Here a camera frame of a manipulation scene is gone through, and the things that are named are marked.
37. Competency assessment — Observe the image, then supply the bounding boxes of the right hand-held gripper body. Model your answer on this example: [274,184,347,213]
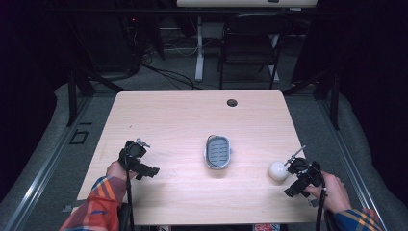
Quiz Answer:
[283,156,323,198]

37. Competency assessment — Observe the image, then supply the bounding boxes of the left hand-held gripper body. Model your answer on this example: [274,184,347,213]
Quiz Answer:
[117,140,161,181]

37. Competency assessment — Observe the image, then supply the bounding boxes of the white round ball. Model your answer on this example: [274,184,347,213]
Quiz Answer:
[268,160,290,183]

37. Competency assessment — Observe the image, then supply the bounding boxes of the grey slotted soap dish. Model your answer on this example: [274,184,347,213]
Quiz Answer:
[203,134,233,170]

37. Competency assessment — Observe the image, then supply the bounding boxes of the person's left hand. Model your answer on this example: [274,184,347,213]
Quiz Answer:
[106,160,139,182]

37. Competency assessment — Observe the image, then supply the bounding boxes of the person's right hand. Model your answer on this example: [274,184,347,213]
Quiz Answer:
[303,170,353,215]

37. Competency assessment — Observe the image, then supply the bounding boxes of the red patterned item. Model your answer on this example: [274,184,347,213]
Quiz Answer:
[252,223,282,231]

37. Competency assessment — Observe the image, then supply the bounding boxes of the black metal stand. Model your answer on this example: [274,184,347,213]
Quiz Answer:
[282,64,342,131]
[65,32,128,128]

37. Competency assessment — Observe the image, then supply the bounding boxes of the white desk leg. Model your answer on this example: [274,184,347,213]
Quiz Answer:
[194,15,205,83]

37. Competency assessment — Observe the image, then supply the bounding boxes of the black folding chair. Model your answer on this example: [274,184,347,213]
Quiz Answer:
[217,13,293,91]

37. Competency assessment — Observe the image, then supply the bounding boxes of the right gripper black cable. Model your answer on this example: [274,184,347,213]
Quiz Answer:
[315,165,328,231]

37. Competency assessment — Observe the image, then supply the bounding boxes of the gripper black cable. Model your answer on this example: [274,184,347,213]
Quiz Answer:
[125,155,136,231]
[315,165,328,231]

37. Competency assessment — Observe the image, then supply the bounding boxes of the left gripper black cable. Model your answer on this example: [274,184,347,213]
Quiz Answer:
[125,155,136,231]

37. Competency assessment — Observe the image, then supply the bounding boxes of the metal floor rail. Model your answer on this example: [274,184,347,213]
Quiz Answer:
[3,95,94,231]
[317,95,389,231]

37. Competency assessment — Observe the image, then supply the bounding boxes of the black floor cables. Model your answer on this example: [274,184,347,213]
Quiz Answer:
[128,18,206,91]

